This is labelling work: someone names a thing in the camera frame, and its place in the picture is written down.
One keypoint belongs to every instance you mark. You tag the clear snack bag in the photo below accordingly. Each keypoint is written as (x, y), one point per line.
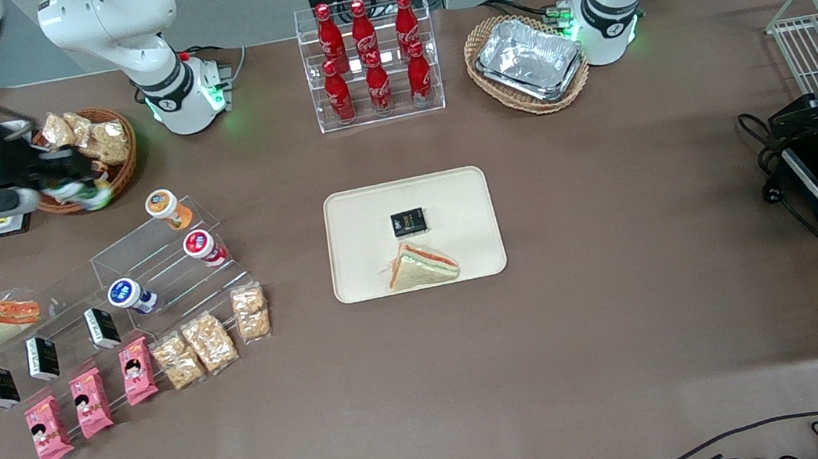
(110, 142)
(58, 131)
(80, 126)

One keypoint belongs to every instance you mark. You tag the red cola bottle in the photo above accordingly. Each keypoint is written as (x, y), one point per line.
(329, 30)
(420, 78)
(405, 20)
(378, 87)
(339, 96)
(362, 29)

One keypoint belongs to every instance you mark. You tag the clear cracker bag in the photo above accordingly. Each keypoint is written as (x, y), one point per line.
(177, 361)
(251, 312)
(209, 342)

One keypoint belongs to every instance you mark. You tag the clear acrylic gum stand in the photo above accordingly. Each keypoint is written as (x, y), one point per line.
(171, 280)

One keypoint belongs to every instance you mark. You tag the light wicker basket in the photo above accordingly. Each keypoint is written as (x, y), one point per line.
(493, 84)

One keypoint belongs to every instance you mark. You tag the green gum bottle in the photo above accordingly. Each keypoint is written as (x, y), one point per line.
(95, 196)

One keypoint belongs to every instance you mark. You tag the clear acrylic snack stand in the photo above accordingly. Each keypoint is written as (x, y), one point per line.
(63, 303)

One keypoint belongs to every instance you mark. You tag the brown wicker basket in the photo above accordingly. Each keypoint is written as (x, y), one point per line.
(126, 168)

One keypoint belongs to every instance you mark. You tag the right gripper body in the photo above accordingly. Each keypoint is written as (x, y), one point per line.
(19, 164)

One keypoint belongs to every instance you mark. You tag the aluminium foil tray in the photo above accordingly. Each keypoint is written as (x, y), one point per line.
(530, 59)

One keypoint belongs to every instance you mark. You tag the pink snack pack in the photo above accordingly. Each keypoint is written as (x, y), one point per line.
(48, 432)
(137, 371)
(90, 402)

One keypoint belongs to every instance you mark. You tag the red gum bottle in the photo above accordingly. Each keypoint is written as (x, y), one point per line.
(203, 247)

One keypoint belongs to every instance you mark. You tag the blue gum bottle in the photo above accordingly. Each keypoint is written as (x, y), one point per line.
(128, 293)

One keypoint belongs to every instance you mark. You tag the clear acrylic bottle rack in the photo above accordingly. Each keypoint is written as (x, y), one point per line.
(319, 119)

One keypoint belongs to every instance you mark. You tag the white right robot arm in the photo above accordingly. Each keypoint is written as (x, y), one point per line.
(145, 27)

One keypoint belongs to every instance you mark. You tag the beige serving tray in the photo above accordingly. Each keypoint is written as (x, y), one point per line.
(452, 200)

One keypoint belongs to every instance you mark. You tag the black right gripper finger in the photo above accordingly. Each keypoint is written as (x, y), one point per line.
(49, 196)
(69, 167)

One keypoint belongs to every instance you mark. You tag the small wrapped sandwich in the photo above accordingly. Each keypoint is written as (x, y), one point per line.
(420, 267)

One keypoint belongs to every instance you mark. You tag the black box with gold print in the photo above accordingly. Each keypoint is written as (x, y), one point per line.
(408, 222)

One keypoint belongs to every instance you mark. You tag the orange gum bottle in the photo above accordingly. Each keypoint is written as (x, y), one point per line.
(164, 207)

